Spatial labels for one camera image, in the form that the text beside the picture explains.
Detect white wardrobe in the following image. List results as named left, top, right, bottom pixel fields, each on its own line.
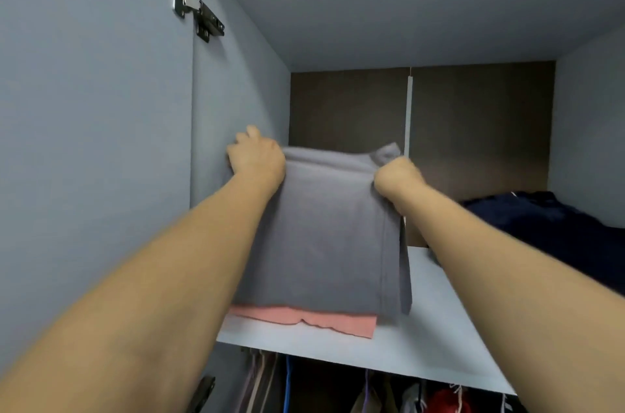
left=0, top=0, right=625, bottom=413

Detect white jacket with red stripes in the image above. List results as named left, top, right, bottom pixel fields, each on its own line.
left=398, top=380, right=431, bottom=413

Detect khaki and black jacket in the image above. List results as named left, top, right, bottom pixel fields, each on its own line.
left=350, top=369, right=402, bottom=413

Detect white wardrobe shelf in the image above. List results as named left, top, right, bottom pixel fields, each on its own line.
left=217, top=244, right=519, bottom=396

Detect metal door hinge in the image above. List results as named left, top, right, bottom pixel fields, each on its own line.
left=187, top=375, right=218, bottom=413
left=173, top=0, right=227, bottom=44

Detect red and white jacket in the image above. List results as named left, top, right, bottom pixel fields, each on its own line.
left=424, top=383, right=475, bottom=413

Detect row of coloured wire hangers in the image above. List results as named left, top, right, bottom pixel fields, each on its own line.
left=234, top=349, right=294, bottom=413

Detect navy velvet pyjama top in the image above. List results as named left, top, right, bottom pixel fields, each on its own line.
left=430, top=191, right=625, bottom=296

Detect pink pajama shirt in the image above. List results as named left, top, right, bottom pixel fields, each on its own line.
left=229, top=303, right=379, bottom=339

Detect person's right forearm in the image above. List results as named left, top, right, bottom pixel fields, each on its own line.
left=395, top=183, right=625, bottom=413

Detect person's right hand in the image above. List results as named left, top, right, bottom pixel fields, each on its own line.
left=373, top=156, right=431, bottom=216

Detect person's left forearm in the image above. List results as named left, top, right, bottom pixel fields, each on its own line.
left=0, top=173, right=279, bottom=413

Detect person's left hand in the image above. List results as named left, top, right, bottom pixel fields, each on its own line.
left=227, top=124, right=287, bottom=199

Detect white wardrobe door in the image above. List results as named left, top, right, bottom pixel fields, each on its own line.
left=0, top=0, right=197, bottom=375

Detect grey printed t-shirt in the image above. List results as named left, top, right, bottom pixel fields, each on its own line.
left=227, top=142, right=413, bottom=321

